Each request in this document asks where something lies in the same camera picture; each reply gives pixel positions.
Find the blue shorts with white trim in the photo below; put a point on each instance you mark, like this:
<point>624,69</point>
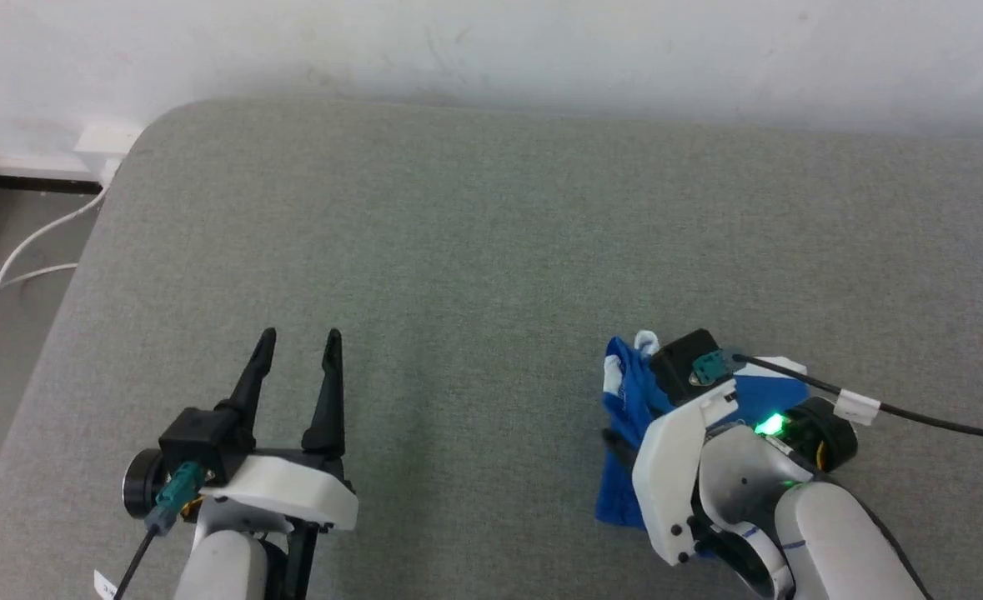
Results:
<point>633,400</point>

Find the black baseboard strip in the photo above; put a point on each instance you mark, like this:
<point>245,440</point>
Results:
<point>24,182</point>

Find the white wall socket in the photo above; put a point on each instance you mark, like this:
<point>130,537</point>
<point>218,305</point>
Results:
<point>107,140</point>

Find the grey fabric sofa cushion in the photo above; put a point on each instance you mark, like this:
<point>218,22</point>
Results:
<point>474,275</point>

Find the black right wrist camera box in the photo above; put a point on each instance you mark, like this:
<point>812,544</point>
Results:
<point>687,362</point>

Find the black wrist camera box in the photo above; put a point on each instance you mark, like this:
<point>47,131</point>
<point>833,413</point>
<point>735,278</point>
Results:
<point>203,446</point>
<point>687,362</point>

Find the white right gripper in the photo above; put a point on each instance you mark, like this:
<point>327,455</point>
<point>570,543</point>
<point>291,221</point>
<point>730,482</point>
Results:
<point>670,475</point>

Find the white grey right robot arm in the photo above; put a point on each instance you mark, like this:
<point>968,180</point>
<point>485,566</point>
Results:
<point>825,533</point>

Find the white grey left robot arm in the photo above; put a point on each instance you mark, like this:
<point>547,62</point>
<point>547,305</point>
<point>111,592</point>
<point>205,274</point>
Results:
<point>233,558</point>

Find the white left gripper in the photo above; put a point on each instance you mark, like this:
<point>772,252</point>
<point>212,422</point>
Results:
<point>291,492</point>

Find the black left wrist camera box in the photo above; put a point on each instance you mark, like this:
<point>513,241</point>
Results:
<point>203,446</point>

